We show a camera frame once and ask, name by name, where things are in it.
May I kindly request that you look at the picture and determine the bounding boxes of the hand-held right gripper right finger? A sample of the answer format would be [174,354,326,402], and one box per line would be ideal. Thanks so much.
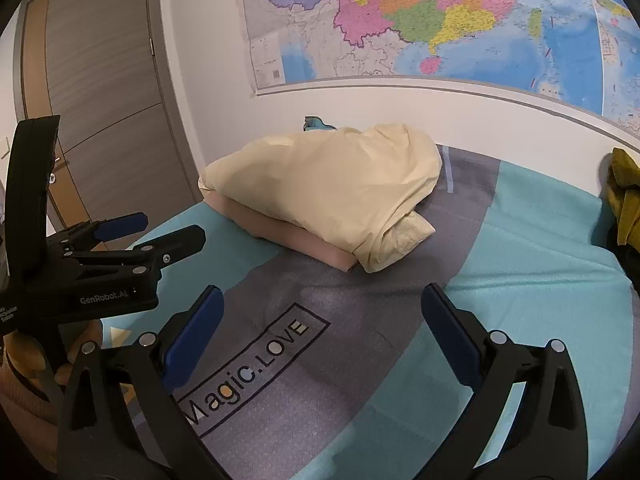
[421,282,590,480]

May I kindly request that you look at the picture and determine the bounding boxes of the black garment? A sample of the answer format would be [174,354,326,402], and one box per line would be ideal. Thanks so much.
[602,230,640,293]

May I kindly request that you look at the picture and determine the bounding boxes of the cream jacket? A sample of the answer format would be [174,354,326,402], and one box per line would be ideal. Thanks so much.
[198,123,443,274]

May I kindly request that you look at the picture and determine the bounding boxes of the pink garment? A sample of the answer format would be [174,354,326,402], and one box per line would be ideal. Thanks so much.
[204,192,361,275]

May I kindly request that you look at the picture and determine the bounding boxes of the person's left hand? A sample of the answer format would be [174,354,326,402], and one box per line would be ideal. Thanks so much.
[6,331,77,387]

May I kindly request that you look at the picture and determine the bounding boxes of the teal grey printed bed sheet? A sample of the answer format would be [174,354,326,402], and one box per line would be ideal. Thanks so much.
[95,115,633,480]

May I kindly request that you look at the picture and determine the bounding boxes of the colourful wall map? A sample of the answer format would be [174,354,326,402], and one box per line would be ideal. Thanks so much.
[239,0,640,138]

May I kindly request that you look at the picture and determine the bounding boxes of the olive garment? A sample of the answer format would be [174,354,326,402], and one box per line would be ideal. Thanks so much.
[602,147,640,248]

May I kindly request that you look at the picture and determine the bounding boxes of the grey brown wooden door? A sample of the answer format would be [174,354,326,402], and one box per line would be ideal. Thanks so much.
[12,0,206,231]

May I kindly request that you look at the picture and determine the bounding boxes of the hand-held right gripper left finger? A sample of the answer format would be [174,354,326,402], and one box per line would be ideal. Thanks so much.
[56,284,226,480]

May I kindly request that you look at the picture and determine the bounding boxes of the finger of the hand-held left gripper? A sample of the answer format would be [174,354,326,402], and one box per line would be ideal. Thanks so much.
[47,211,149,256]
[62,225,207,281]

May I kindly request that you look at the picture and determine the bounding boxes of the person's left forearm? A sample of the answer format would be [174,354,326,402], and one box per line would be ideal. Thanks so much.
[0,360,61,461]

